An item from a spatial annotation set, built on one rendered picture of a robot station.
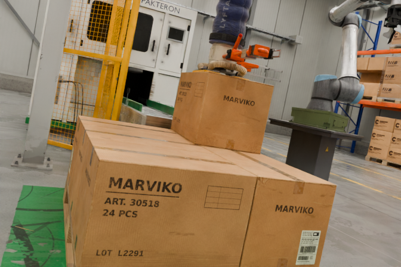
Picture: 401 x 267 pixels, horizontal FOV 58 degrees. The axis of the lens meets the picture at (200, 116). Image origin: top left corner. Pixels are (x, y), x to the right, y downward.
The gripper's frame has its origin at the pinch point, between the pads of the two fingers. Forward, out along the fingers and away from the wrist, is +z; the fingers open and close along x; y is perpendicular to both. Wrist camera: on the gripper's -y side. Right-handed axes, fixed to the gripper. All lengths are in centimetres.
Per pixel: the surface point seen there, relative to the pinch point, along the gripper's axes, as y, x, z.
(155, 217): 114, 82, 102
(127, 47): 175, -106, 15
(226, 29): 98, -12, 9
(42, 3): 579, -800, -172
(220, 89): 96, 12, 48
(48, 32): 232, -78, 20
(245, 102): 81, 7, 51
